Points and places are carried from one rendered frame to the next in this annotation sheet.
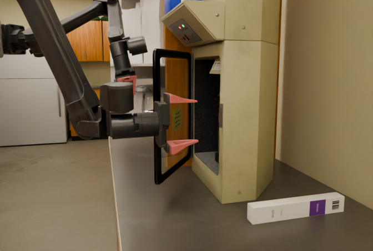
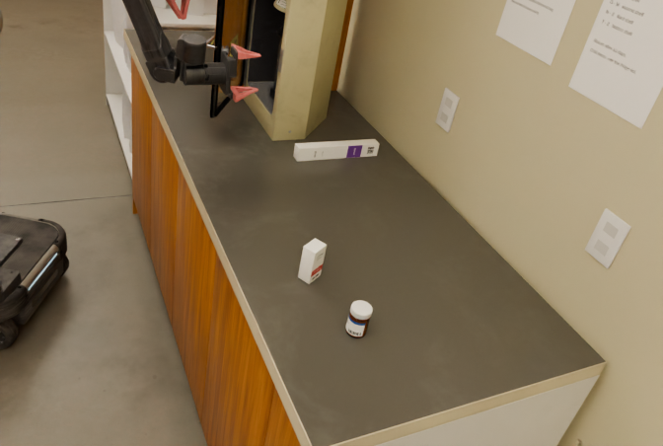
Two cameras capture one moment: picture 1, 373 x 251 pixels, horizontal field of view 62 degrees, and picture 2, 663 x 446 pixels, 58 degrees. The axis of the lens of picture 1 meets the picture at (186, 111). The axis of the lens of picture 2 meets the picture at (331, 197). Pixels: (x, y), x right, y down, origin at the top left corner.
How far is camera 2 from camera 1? 93 cm
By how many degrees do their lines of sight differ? 28
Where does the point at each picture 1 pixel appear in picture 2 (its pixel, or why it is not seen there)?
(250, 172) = (302, 114)
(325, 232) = (353, 172)
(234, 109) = (294, 56)
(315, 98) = (384, 37)
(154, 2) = not seen: outside the picture
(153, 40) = not seen: outside the picture
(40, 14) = not seen: outside the picture
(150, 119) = (219, 71)
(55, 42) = not seen: outside the picture
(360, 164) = (404, 114)
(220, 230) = (269, 164)
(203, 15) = not seen: outside the picture
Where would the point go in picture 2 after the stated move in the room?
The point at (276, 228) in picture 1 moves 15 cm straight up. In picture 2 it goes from (315, 166) to (324, 120)
